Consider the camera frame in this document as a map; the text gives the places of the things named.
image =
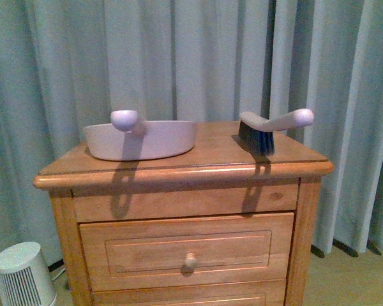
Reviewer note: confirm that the light blue-grey curtain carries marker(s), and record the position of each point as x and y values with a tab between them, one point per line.
65	65

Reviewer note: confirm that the pink hand brush black bristles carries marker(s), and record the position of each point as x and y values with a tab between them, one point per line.
257	131

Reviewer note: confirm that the white cylindrical air purifier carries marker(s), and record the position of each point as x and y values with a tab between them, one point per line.
25	277

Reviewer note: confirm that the pale pink plastic dustpan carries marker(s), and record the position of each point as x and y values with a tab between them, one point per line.
128	137

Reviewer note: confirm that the upper nightstand drawer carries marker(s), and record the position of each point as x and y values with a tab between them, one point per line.
151	254

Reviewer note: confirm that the wooden nightstand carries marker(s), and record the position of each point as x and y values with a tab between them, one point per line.
218	177

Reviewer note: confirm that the lower nightstand drawer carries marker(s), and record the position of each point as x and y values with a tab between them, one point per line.
243	293

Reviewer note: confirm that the nightstand drawer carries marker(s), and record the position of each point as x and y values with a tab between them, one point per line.
243	293
151	254

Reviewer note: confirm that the round wooden drawer knob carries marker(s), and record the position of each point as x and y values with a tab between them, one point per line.
190	261

